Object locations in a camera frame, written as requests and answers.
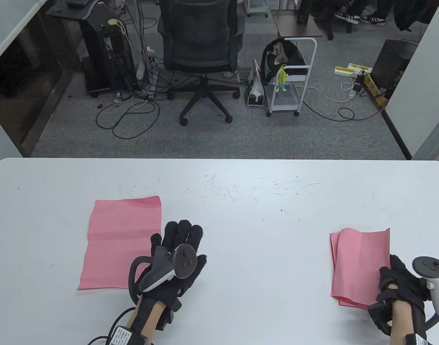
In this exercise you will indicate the person's left hand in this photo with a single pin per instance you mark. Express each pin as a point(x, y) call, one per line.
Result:
point(179, 233)

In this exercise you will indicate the person's right hand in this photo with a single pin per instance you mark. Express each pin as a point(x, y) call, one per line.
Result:
point(402, 280)

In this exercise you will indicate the grey hand controller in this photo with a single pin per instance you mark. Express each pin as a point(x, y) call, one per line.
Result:
point(158, 278)
point(431, 267)

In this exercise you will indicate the pink cloth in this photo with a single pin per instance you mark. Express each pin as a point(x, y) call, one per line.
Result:
point(115, 244)
point(359, 266)

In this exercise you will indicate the pink paper sheet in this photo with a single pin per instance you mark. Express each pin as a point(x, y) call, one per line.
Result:
point(333, 251)

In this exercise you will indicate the person's left forearm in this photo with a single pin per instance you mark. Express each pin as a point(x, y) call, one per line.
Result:
point(147, 318)

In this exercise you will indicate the white shopping bag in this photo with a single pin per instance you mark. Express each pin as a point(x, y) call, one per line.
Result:
point(255, 97)

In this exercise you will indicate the white rolling cart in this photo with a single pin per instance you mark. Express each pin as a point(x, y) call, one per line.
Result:
point(284, 106)

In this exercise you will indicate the yellow toy figure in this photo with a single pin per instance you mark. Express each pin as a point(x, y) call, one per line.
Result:
point(282, 82)

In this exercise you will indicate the black computer tower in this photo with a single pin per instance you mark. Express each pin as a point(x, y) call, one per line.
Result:
point(113, 57)

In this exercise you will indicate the black power adapter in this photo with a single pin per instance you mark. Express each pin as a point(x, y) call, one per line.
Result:
point(357, 87)

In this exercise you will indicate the black mesh office chair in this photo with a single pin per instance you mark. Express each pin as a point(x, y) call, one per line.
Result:
point(197, 36)

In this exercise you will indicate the black bag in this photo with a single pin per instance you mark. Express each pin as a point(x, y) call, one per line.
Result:
point(293, 55)

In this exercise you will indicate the white yellow power strip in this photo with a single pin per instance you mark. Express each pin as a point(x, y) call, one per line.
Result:
point(361, 67)
point(343, 70)

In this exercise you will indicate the black computer case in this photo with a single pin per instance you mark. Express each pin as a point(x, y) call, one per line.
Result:
point(392, 61)

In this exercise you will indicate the cream round object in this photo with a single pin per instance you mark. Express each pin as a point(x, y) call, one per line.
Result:
point(113, 22)

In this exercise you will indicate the brown side table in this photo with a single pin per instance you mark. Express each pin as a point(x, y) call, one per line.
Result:
point(295, 25)

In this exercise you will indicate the small white cart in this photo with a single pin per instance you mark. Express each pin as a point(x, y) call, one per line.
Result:
point(257, 7)

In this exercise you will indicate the black bottle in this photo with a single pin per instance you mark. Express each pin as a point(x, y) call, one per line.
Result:
point(303, 14)

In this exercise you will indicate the black swivel chair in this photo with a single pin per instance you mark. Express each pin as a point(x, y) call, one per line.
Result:
point(330, 30)

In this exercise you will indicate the black hanging garment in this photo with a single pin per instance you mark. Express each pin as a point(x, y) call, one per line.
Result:
point(413, 14)

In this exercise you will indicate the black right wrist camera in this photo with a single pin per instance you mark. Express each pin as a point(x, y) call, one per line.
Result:
point(419, 339)

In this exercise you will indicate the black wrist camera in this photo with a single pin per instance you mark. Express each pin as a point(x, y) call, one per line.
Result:
point(127, 337)
point(419, 339)

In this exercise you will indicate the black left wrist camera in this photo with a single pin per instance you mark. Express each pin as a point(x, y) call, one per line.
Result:
point(127, 337)

